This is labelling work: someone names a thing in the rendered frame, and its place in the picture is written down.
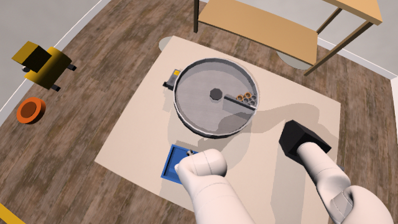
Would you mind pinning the blue crate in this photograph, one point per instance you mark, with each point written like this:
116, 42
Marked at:
176, 154

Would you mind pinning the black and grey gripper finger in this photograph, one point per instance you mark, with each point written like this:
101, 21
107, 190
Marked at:
189, 153

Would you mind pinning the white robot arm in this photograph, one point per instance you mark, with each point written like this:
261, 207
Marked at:
215, 201

